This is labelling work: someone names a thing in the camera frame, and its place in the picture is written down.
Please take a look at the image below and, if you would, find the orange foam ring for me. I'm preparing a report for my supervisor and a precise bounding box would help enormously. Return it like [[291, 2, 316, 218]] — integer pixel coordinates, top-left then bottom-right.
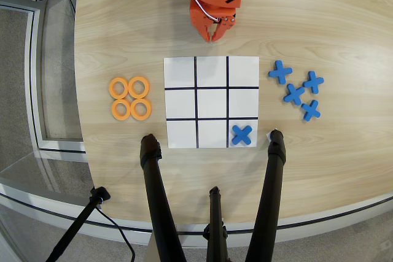
[[107, 77, 130, 99], [128, 76, 151, 99], [111, 98, 131, 121], [130, 98, 153, 121]]

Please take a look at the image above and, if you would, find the thick black tripod leg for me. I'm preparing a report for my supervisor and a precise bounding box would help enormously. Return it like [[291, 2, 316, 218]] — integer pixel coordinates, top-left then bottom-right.
[[244, 129, 287, 262], [139, 133, 187, 262]]

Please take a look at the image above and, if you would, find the blue foam cross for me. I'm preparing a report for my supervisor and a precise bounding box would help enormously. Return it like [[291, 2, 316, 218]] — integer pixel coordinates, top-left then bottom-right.
[[300, 99, 322, 123], [268, 60, 294, 85], [230, 125, 254, 147], [302, 71, 325, 94], [282, 83, 306, 106]]

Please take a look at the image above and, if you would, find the grey metal floor frame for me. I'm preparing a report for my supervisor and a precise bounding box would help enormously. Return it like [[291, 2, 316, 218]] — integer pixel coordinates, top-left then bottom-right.
[[0, 0, 88, 154]]

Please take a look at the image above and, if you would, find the black stand cable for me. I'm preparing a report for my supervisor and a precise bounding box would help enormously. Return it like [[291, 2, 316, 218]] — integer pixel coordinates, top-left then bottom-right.
[[95, 205, 136, 262]]

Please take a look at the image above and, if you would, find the thin black stand leg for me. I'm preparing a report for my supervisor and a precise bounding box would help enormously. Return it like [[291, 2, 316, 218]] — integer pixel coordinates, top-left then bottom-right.
[[45, 186, 111, 262]]

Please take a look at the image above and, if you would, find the white tic-tac-toe grid board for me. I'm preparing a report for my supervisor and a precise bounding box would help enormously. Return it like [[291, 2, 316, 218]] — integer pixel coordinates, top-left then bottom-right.
[[163, 55, 260, 149]]

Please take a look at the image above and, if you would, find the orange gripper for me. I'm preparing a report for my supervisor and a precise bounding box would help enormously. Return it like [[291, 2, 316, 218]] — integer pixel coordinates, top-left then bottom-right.
[[189, 0, 238, 44]]

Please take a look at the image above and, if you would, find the short black tripod leg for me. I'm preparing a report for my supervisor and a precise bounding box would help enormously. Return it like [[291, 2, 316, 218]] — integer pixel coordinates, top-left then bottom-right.
[[202, 186, 230, 262]]

